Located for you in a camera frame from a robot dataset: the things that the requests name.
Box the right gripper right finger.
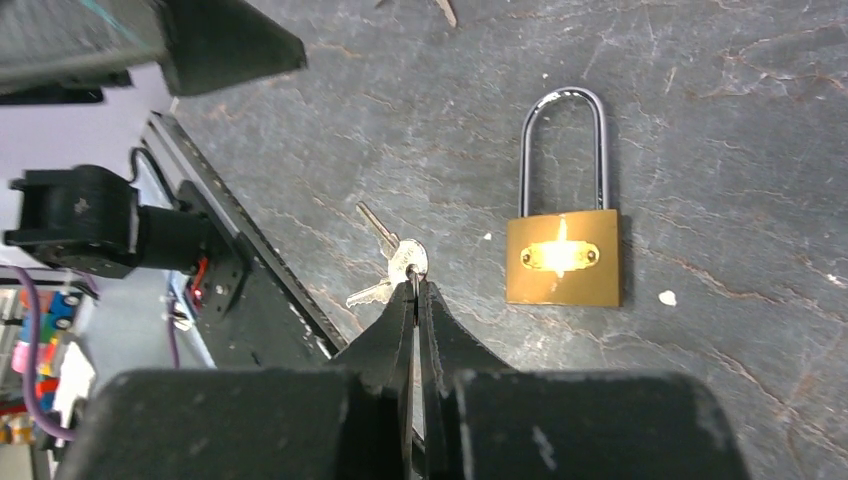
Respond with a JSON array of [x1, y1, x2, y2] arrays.
[[417, 281, 511, 479]]

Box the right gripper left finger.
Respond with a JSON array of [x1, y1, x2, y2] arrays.
[[331, 282, 417, 479]]

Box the small silver keys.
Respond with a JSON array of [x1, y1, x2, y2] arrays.
[[346, 201, 429, 308]]

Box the brass padlock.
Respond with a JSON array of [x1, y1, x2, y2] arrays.
[[505, 86, 623, 308]]

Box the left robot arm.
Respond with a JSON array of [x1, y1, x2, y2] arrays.
[[1, 1, 307, 278]]

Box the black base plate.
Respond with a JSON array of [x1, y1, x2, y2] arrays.
[[141, 112, 348, 368]]

